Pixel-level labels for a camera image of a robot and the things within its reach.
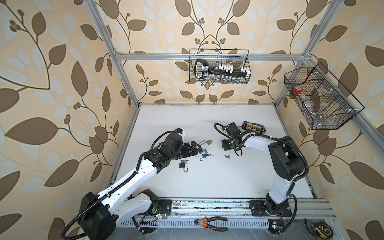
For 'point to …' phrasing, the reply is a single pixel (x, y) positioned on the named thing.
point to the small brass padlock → (209, 142)
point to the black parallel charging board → (253, 127)
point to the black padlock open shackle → (186, 170)
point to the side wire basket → (327, 103)
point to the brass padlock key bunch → (227, 156)
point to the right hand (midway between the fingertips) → (225, 146)
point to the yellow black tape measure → (324, 229)
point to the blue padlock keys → (209, 154)
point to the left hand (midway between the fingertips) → (196, 148)
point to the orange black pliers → (203, 222)
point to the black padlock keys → (184, 161)
